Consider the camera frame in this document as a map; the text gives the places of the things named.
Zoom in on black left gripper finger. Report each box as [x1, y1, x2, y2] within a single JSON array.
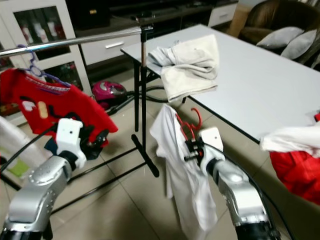
[[91, 129, 110, 151]]

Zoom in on red plastic clothes hanger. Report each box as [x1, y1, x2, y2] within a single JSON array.
[[175, 107, 203, 143]]

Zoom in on white t-shirt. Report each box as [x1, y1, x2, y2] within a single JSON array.
[[149, 104, 218, 240]]

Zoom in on purple clothes hanger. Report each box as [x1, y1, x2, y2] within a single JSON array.
[[16, 44, 73, 88]]

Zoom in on pink vacuum cleaner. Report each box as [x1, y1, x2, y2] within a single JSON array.
[[91, 80, 128, 103]]

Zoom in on beige folded towel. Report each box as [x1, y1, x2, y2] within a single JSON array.
[[162, 62, 221, 102]]

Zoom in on white garment with colourful print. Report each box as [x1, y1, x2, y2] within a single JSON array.
[[0, 116, 41, 178]]

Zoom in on red printed t-shirt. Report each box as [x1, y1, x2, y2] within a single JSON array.
[[0, 67, 120, 156]]

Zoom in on white drawer cabinet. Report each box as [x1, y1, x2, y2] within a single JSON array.
[[80, 32, 143, 66]]

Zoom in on off-white crumpled garment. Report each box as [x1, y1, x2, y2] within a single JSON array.
[[147, 33, 221, 71]]

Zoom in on small white cloth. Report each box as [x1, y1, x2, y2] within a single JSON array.
[[260, 125, 320, 158]]

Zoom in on white table with black legs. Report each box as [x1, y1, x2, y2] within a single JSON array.
[[121, 24, 320, 143]]

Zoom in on metal clothes rack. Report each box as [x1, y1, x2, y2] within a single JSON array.
[[0, 26, 161, 216]]

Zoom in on red cloth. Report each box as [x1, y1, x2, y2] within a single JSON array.
[[269, 112, 320, 206]]

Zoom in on black speaker box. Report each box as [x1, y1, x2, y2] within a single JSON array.
[[65, 0, 111, 31]]

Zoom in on white glass door cabinet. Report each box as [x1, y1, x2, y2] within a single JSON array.
[[0, 0, 96, 121]]

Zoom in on black tv bench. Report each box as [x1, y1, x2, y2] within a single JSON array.
[[110, 0, 238, 28]]

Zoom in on brown armchair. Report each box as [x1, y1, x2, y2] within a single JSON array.
[[237, 0, 320, 46]]

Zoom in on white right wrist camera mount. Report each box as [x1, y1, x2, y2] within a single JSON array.
[[199, 126, 225, 173]]

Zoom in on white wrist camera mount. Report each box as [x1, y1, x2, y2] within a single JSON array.
[[55, 118, 85, 166], [199, 126, 225, 173]]

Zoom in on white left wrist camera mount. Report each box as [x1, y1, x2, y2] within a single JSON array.
[[55, 118, 85, 166]]

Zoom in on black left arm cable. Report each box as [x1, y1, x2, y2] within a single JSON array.
[[0, 124, 61, 173]]

